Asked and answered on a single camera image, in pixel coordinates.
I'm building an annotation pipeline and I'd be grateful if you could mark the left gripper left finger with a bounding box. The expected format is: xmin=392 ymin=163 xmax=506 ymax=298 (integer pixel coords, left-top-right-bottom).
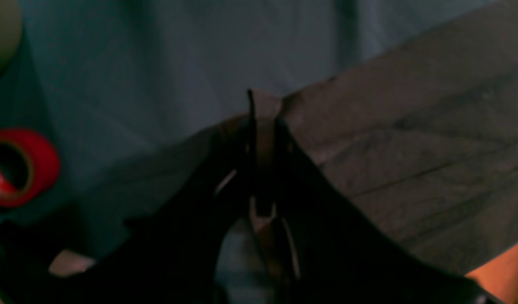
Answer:
xmin=0 ymin=90 xmax=258 ymax=304

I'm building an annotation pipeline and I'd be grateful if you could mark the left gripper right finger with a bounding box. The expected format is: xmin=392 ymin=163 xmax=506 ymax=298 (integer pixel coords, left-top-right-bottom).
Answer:
xmin=274 ymin=119 xmax=500 ymax=304

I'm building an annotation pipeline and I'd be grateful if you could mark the dark grey T-shirt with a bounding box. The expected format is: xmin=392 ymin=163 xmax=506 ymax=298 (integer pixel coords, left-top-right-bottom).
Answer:
xmin=128 ymin=0 xmax=518 ymax=275

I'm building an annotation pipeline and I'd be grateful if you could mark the red tape roll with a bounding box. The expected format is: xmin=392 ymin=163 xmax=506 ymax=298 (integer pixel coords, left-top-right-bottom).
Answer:
xmin=0 ymin=128 xmax=60 ymax=208

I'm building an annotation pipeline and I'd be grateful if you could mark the blue table cloth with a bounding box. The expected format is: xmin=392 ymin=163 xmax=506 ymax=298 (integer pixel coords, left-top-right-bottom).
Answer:
xmin=0 ymin=0 xmax=488 ymax=256

